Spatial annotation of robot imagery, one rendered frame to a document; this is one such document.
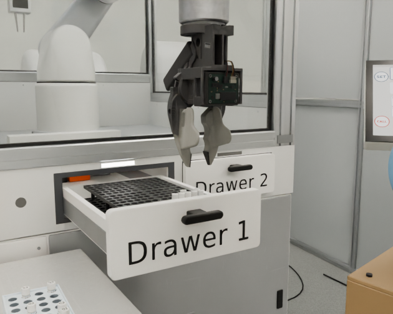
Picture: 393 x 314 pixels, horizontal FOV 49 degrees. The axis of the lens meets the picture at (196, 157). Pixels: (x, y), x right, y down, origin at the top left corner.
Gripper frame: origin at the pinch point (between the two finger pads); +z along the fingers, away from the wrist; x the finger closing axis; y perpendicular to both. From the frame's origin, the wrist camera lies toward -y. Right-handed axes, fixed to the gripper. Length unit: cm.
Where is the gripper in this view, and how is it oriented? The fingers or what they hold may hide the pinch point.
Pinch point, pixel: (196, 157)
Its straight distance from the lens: 69.7
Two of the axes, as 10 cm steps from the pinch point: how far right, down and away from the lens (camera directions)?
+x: 8.6, -0.8, 5.1
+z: 0.0, 9.9, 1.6
